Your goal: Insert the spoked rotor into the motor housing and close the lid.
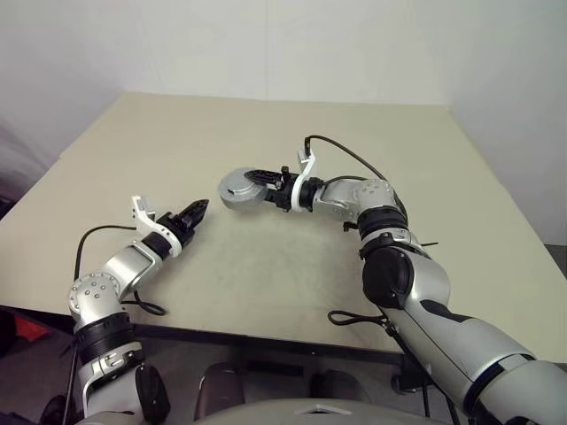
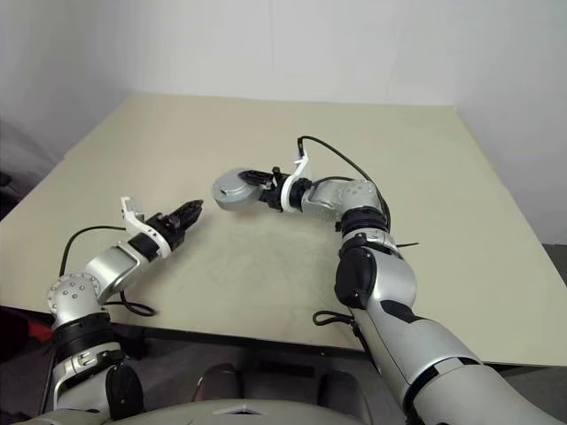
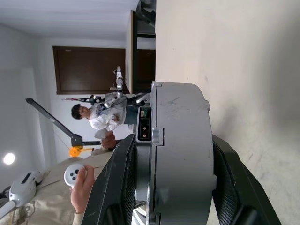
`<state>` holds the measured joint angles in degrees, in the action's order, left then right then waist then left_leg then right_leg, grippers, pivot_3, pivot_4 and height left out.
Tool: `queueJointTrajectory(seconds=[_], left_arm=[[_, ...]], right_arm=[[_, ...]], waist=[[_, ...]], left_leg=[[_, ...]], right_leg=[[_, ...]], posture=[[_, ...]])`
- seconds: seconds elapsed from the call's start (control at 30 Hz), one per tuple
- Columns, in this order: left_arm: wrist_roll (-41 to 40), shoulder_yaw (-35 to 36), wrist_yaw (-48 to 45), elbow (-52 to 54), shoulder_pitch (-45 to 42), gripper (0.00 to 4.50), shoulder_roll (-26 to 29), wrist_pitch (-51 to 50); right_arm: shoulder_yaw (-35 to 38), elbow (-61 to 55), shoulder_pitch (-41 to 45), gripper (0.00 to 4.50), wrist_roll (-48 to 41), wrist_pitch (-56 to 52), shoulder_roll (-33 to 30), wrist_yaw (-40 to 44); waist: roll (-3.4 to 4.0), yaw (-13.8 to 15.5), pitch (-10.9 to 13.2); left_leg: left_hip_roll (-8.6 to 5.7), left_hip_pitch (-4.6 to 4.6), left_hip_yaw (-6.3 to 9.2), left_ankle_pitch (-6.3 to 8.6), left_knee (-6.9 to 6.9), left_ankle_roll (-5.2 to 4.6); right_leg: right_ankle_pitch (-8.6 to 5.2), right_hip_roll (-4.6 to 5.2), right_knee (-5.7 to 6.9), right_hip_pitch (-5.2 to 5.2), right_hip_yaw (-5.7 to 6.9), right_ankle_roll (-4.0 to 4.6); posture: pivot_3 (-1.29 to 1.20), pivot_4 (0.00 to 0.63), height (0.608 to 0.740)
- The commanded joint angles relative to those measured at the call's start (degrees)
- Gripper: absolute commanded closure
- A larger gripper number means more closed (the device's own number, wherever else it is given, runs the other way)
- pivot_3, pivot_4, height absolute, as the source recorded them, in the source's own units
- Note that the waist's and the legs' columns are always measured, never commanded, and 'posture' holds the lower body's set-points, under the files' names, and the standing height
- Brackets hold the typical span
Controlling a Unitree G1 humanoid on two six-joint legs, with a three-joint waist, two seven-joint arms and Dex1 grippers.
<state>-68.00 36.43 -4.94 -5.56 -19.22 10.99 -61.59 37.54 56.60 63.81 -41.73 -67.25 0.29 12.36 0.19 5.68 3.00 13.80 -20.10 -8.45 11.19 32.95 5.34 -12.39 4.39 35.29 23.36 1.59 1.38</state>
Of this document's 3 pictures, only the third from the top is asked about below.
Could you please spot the person in beige jacket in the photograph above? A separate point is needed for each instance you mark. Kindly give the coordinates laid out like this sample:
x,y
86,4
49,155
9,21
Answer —
x,y
47,206

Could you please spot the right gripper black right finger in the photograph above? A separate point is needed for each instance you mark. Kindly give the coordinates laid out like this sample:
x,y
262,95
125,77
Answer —
x,y
243,199

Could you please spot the dark grey rounded object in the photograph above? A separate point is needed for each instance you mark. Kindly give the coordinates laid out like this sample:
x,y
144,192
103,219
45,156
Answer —
x,y
146,11

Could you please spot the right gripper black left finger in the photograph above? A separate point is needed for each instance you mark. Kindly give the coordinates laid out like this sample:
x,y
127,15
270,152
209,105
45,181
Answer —
x,y
110,187

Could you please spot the operator left hand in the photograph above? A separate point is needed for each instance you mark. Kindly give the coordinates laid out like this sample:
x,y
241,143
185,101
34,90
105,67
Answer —
x,y
109,140

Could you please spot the white VR headset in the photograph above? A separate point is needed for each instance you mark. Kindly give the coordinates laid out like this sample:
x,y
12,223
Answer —
x,y
23,185

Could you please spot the dark brown open cabinet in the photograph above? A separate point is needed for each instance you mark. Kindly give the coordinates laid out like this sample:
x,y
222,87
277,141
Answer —
x,y
145,63

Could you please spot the operator right hand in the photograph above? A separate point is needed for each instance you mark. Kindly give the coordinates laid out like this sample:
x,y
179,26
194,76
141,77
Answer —
x,y
82,194

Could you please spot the orange hoist winch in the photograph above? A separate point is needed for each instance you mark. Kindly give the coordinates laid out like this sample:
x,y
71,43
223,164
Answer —
x,y
74,152

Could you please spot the brown wooden door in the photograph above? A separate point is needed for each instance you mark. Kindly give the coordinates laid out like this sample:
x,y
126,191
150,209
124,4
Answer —
x,y
89,68

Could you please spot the grey motor stator housing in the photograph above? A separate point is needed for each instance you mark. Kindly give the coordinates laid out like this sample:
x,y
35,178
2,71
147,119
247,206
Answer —
x,y
182,140

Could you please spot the white VR controller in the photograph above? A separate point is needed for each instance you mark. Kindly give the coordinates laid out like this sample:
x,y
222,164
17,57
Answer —
x,y
100,134
71,174

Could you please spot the background silver humanoid robot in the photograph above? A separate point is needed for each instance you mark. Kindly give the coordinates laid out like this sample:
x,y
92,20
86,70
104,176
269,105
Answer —
x,y
117,93

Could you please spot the round white ceiling lamp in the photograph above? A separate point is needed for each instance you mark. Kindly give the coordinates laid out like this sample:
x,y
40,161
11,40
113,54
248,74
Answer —
x,y
9,158

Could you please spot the person in white shirt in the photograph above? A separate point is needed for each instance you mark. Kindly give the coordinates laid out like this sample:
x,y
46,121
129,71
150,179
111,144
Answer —
x,y
103,118

